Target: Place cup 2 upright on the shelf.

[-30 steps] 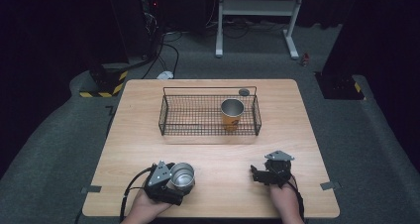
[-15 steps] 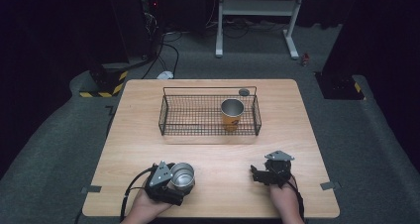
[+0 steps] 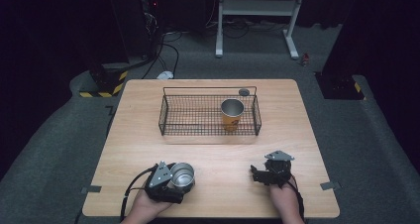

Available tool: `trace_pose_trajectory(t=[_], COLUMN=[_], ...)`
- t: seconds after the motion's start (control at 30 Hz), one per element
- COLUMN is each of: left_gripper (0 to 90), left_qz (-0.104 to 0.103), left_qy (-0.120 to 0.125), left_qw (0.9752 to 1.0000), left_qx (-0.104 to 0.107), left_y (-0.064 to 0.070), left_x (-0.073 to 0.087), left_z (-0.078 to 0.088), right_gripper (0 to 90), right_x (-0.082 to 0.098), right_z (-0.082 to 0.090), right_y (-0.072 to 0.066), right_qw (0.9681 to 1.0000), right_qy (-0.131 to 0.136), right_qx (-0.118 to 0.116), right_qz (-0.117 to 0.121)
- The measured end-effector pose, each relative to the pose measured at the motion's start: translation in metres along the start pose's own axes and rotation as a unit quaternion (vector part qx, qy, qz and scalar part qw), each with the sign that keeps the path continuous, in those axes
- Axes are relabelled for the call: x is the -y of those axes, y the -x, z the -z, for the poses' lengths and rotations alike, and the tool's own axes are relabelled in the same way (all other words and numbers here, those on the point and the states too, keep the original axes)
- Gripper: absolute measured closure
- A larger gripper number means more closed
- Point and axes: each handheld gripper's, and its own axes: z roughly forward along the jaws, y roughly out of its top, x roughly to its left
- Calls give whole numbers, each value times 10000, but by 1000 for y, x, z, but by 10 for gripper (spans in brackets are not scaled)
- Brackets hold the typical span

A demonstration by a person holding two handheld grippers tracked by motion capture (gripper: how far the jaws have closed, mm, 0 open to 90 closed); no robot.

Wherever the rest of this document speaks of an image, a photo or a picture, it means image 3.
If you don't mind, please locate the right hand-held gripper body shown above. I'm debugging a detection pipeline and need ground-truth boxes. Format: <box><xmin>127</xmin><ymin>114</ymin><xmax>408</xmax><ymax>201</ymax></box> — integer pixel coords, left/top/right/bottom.
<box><xmin>262</xmin><ymin>150</ymin><xmax>296</xmax><ymax>188</ymax></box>

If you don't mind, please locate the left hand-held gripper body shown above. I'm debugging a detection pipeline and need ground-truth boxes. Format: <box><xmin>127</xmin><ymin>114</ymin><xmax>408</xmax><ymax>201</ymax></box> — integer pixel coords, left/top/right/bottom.
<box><xmin>144</xmin><ymin>160</ymin><xmax>186</xmax><ymax>205</ymax></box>

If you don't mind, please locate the silver metal cup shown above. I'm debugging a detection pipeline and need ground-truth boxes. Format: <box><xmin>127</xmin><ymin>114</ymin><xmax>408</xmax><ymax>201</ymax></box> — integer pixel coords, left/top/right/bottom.
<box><xmin>169</xmin><ymin>162</ymin><xmax>196</xmax><ymax>189</ymax></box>

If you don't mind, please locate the orange cup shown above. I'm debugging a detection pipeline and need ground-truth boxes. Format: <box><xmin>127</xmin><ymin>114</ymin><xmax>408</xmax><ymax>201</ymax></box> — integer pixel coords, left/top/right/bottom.
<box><xmin>220</xmin><ymin>98</ymin><xmax>246</xmax><ymax>133</ymax></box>

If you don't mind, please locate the black wire basket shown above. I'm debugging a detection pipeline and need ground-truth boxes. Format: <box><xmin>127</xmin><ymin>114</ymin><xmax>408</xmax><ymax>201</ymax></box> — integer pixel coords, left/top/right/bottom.
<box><xmin>157</xmin><ymin>85</ymin><xmax>263</xmax><ymax>137</ymax></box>

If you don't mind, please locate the person's left hand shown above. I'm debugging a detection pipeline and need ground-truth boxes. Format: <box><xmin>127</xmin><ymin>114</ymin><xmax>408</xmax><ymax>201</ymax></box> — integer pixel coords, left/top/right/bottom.
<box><xmin>131</xmin><ymin>188</ymin><xmax>174</xmax><ymax>220</ymax></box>

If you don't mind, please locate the person's right hand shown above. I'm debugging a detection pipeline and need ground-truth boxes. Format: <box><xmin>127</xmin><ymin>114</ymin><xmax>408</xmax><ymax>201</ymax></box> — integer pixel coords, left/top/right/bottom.
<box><xmin>268</xmin><ymin>181</ymin><xmax>300</xmax><ymax>218</ymax></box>

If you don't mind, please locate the grey tape piece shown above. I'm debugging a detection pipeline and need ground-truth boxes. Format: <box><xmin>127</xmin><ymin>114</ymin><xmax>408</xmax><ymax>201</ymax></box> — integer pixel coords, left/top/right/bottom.
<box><xmin>80</xmin><ymin>184</ymin><xmax>103</xmax><ymax>195</ymax></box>
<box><xmin>319</xmin><ymin>180</ymin><xmax>342</xmax><ymax>191</ymax></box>

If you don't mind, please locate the white power adapter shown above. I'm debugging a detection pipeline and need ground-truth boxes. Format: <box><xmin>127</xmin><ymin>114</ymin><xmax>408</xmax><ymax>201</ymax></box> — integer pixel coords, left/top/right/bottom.
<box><xmin>156</xmin><ymin>70</ymin><xmax>175</xmax><ymax>80</ymax></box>

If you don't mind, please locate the yellow black striped stand base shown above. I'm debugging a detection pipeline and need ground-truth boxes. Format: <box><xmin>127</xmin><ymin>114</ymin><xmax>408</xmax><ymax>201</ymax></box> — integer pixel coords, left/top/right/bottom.
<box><xmin>314</xmin><ymin>70</ymin><xmax>367</xmax><ymax>101</ymax></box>
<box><xmin>78</xmin><ymin>62</ymin><xmax>130</xmax><ymax>99</ymax></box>

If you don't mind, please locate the dark equipment tower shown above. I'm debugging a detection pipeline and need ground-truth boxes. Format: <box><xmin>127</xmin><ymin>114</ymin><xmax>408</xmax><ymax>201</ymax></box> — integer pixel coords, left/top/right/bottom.
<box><xmin>138</xmin><ymin>0</ymin><xmax>164</xmax><ymax>60</ymax></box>

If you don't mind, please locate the white metal stand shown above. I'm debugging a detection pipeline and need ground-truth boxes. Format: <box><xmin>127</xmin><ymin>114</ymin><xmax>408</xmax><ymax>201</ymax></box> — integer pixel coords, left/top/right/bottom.
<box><xmin>214</xmin><ymin>0</ymin><xmax>307</xmax><ymax>60</ymax></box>

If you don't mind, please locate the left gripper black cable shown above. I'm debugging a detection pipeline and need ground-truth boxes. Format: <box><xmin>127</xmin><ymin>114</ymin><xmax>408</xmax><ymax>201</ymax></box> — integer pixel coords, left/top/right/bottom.
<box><xmin>119</xmin><ymin>164</ymin><xmax>158</xmax><ymax>222</ymax></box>

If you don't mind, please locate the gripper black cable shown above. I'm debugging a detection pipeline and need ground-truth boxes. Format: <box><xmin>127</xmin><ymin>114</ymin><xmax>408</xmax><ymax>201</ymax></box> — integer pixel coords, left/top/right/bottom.
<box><xmin>286</xmin><ymin>174</ymin><xmax>306</xmax><ymax>222</ymax></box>
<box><xmin>119</xmin><ymin>164</ymin><xmax>158</xmax><ymax>222</ymax></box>

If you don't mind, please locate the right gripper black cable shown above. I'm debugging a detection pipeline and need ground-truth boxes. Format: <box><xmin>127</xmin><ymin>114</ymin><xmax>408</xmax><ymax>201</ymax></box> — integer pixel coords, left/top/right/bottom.
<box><xmin>286</xmin><ymin>174</ymin><xmax>306</xmax><ymax>222</ymax></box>

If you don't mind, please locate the black floor cable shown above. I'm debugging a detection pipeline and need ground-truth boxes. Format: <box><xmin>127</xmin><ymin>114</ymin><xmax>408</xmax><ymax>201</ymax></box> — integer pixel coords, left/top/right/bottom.
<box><xmin>141</xmin><ymin>30</ymin><xmax>183</xmax><ymax>80</ymax></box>

